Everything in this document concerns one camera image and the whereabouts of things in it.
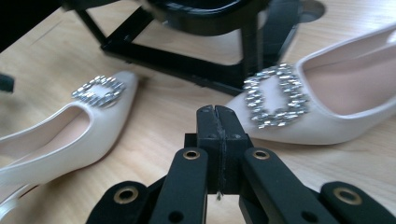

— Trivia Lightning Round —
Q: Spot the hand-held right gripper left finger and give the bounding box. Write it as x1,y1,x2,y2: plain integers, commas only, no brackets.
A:
148,105,222,224

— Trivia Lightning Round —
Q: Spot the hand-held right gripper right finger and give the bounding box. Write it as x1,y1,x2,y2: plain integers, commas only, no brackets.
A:
215,105,340,224

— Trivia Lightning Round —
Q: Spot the white buckled high-heel shoe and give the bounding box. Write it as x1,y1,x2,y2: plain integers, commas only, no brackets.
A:
0,70,139,218
225,24,396,146

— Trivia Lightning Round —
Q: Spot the red and black shoe rack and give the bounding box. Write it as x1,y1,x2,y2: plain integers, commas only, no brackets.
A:
60,0,303,97

